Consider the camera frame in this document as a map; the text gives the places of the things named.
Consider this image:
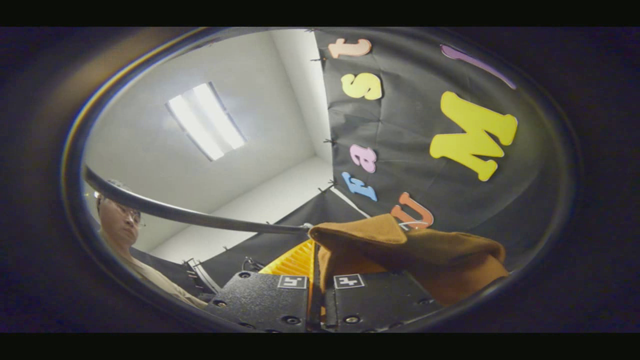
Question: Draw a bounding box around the ceiling light panel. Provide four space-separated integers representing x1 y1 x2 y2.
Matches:
165 81 248 162

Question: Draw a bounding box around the person's head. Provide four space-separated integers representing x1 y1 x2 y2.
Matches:
94 179 147 248

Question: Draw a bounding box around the black backdrop cloth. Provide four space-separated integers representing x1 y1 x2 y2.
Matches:
132 27 568 291

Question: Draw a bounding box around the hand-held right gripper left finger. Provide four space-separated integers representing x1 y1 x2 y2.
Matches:
206 239 317 333

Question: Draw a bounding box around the brown shirt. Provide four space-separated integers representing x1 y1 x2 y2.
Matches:
308 214 510 307

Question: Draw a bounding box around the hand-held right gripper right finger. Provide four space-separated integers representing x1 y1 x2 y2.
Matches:
320 271 445 333

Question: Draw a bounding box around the black clothes rack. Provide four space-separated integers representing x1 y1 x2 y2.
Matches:
82 165 313 236

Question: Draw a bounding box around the person's torso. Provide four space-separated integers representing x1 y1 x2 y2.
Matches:
100 230 208 308

